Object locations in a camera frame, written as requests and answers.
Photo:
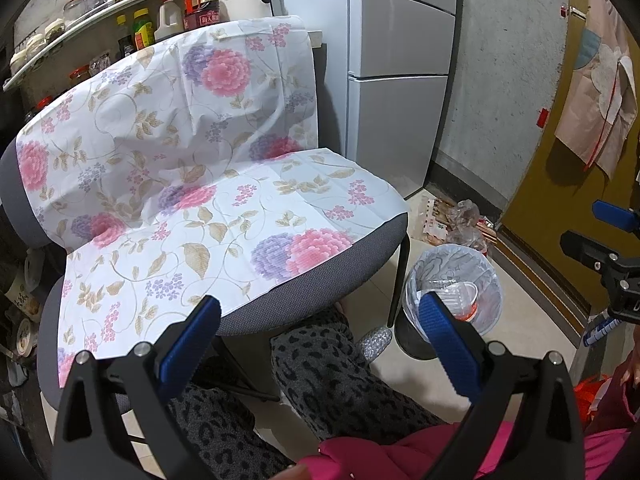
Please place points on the small red wall clip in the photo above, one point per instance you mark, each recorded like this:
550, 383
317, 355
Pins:
565, 10

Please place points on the silver refrigerator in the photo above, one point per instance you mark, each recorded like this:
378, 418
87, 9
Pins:
395, 110

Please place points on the black trash bin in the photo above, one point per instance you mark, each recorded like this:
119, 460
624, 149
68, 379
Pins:
415, 340

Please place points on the orange plastic bag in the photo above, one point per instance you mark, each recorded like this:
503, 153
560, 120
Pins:
592, 395

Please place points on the clear plastic bag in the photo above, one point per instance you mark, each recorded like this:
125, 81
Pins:
467, 222

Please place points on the printed cardboard boxes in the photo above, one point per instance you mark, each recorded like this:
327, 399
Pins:
435, 220

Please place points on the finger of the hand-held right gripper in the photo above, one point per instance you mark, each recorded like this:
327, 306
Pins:
585, 247
612, 214

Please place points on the white jug with red cap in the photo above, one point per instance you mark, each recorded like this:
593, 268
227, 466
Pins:
169, 25

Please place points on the white lidded jar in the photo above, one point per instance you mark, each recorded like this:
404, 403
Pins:
55, 31
35, 46
19, 61

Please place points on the red wall hook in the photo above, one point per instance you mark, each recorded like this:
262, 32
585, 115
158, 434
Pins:
543, 118

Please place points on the grey chair with floral cover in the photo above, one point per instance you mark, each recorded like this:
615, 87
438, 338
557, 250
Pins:
200, 160

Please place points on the blue white striped tube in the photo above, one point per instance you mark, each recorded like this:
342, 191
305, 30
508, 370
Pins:
597, 332

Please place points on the oil bottle with red label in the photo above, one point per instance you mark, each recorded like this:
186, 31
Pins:
200, 7

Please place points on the white curved shelf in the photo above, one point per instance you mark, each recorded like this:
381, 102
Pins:
100, 15

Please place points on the apron hanging on door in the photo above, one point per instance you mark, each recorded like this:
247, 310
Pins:
600, 110

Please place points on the yellow door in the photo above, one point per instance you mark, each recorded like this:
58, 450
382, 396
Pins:
545, 230

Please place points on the grey leopard print pants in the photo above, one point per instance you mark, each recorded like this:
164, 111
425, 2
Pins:
320, 375

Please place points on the white bin liner bag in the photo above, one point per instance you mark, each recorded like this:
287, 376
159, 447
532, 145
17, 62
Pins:
480, 270

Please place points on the silver glitter shoe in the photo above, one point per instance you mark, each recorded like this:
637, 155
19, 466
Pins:
377, 344

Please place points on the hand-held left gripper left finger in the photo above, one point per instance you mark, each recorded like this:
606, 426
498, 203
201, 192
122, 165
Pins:
192, 340

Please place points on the pink jacket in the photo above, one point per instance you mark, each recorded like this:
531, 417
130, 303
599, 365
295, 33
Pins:
400, 455

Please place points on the dark bottle with yellow cap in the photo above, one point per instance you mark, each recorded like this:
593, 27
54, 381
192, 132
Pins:
125, 40

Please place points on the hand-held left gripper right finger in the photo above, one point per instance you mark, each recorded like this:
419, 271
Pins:
445, 340

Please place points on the clear glass jar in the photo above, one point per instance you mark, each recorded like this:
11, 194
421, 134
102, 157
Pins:
75, 10

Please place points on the yellow green sauce bottle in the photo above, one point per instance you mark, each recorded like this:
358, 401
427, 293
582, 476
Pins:
144, 32

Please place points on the red white noodle cup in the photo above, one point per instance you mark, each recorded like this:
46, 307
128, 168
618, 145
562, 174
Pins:
462, 300

